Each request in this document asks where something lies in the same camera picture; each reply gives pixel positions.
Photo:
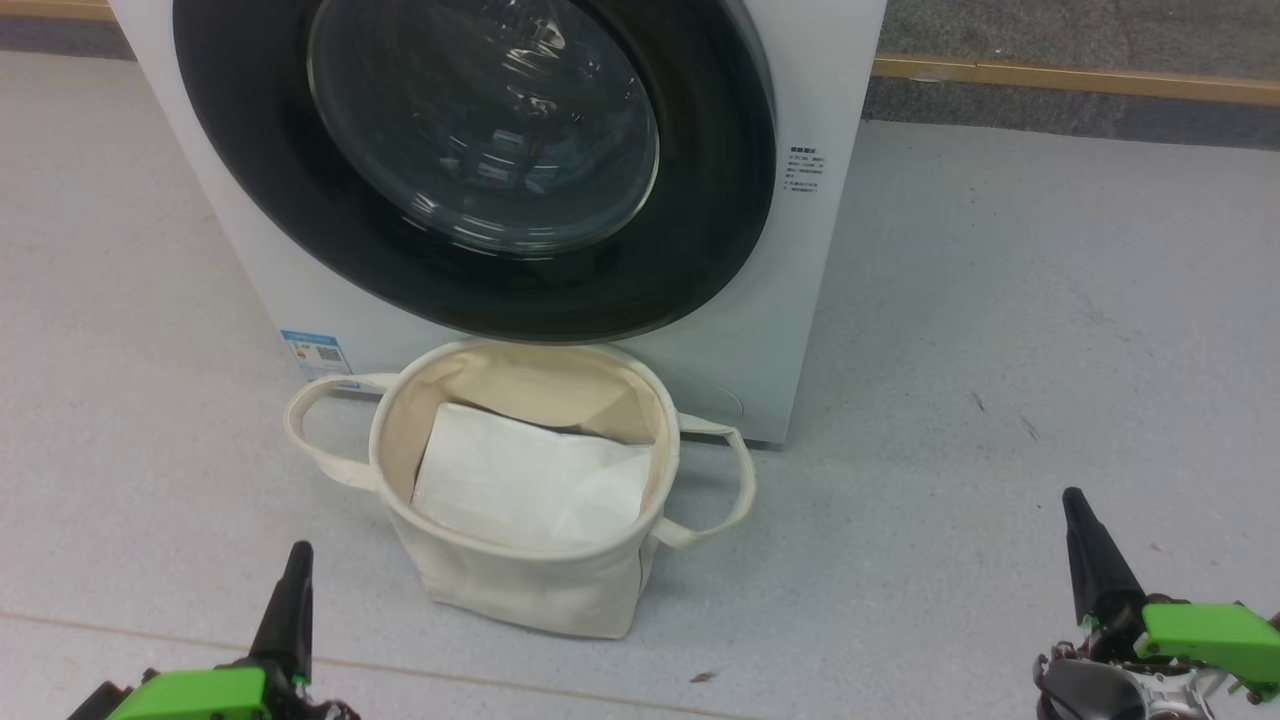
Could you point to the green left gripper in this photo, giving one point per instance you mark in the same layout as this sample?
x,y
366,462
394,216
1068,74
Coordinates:
x,y
200,695

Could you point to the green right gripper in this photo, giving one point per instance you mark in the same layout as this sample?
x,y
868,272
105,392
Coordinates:
x,y
1220,640

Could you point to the washing machine door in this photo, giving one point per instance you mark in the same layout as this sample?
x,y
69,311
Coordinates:
x,y
250,180

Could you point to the cream canvas laundry basket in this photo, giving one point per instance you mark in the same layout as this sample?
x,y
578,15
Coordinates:
x,y
520,590

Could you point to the white front-load washing machine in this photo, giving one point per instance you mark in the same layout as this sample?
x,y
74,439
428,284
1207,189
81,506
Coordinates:
x,y
820,250

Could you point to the blue energy label sticker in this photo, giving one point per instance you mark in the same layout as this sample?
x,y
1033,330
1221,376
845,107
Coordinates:
x,y
318,358

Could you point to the white folded cloth liner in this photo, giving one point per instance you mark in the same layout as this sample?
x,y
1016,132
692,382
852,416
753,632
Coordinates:
x,y
520,480

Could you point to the round white filter cover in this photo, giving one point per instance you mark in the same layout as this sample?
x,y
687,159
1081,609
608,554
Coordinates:
x,y
720,400

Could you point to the small printed text label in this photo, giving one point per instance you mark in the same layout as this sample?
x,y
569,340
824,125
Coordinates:
x,y
805,168

